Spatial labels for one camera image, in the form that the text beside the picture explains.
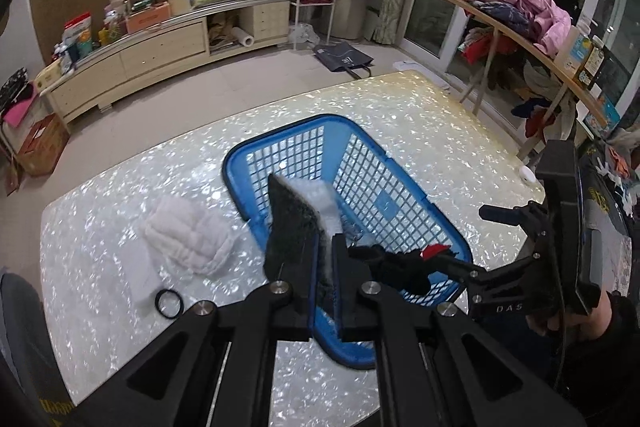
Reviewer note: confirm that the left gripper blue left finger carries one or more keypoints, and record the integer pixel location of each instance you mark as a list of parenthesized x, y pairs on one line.
[(214, 365)]

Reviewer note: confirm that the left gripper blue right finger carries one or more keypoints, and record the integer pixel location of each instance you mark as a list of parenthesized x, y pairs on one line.
[(435, 366)]

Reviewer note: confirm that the black plush toy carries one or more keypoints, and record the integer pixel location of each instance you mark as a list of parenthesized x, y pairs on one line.
[(409, 272)]

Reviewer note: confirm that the grey fluffy mat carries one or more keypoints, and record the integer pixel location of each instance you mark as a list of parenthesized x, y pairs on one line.
[(303, 213)]

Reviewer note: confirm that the operator right hand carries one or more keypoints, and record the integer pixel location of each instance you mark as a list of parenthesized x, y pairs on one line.
[(590, 326)]

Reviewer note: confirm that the white round cap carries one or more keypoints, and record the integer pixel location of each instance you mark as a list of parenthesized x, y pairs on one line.
[(527, 175)]

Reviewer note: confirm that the white quilted cloth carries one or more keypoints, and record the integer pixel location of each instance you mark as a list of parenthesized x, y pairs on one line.
[(197, 238)]

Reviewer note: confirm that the white foam block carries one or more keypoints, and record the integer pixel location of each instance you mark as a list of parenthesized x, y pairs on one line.
[(143, 280)]

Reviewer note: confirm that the blue plastic basket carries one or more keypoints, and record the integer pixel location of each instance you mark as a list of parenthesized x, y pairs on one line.
[(347, 177)]

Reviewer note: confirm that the cardboard box on floor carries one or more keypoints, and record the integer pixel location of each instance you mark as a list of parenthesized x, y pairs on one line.
[(43, 146)]

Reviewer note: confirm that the pile of pink clothes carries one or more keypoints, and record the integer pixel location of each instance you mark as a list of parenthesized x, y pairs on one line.
[(548, 23)]

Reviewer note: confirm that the dark bag on floor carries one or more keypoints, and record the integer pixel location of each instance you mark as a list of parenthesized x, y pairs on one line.
[(343, 57)]

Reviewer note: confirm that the white paper roll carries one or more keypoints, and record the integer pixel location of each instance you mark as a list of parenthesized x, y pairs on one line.
[(242, 37)]

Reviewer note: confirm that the cream tv cabinet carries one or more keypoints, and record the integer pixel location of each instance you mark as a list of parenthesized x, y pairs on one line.
[(163, 51)]

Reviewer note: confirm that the pink box on cabinet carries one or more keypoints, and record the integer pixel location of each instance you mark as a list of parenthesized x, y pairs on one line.
[(151, 16)]

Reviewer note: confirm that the cream plastic jug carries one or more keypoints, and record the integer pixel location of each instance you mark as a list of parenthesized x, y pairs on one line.
[(179, 7)]

